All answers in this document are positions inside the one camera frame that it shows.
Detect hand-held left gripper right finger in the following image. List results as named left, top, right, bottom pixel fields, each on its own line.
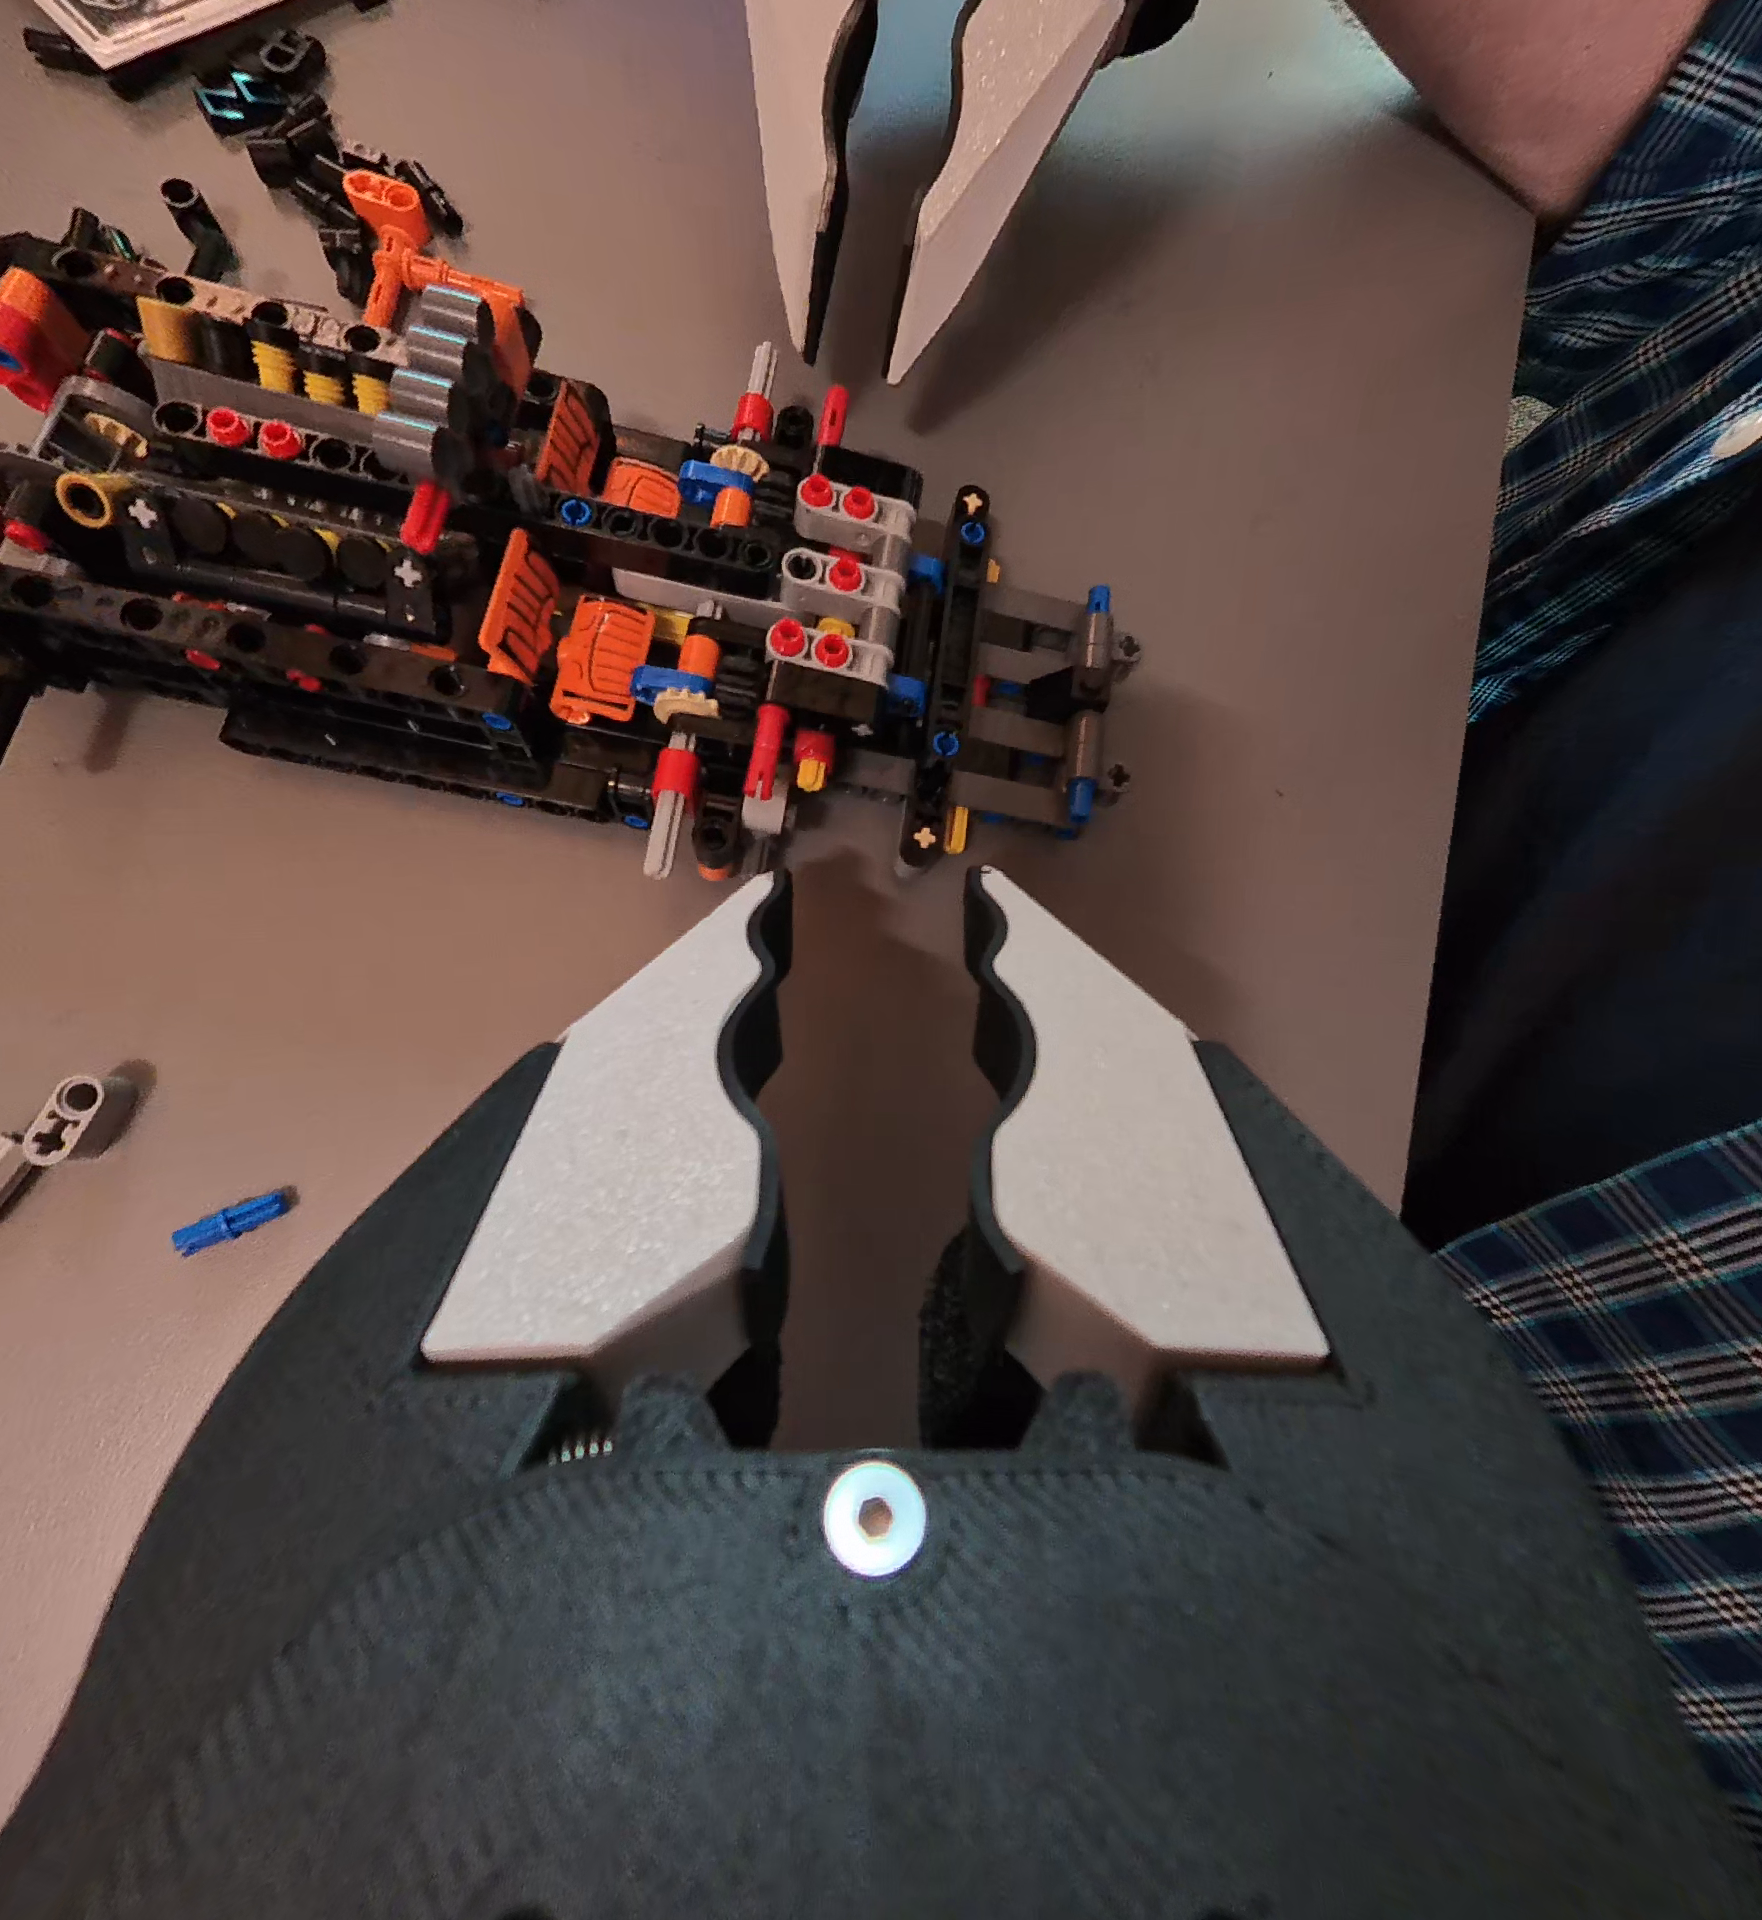
left=965, top=866, right=1336, bottom=1464

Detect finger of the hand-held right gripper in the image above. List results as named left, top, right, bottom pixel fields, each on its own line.
left=744, top=0, right=879, bottom=369
left=880, top=0, right=1132, bottom=388

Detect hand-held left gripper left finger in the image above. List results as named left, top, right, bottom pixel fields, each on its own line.
left=418, top=868, right=792, bottom=1448

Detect black and orange lego model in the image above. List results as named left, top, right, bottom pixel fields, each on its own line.
left=0, top=209, right=1144, bottom=886

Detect person's right forearm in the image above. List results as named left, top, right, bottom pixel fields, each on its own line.
left=1338, top=0, right=1716, bottom=224

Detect blue lego pin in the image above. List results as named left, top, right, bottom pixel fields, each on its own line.
left=171, top=1190, right=292, bottom=1253

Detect orange lego axle pin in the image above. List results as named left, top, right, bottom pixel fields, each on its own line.
left=363, top=241, right=519, bottom=329

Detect orange lego connector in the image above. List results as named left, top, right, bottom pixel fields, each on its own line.
left=340, top=166, right=433, bottom=247

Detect pile of black lego pins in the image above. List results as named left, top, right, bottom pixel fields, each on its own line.
left=0, top=26, right=465, bottom=303

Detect grey lego axle connector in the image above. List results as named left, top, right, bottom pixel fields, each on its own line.
left=0, top=1072, right=147, bottom=1234

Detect dark blue pants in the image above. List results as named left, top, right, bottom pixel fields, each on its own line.
left=1396, top=516, right=1762, bottom=1246

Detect person in plaid shirt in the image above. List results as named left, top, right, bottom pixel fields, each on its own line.
left=1426, top=0, right=1762, bottom=1914

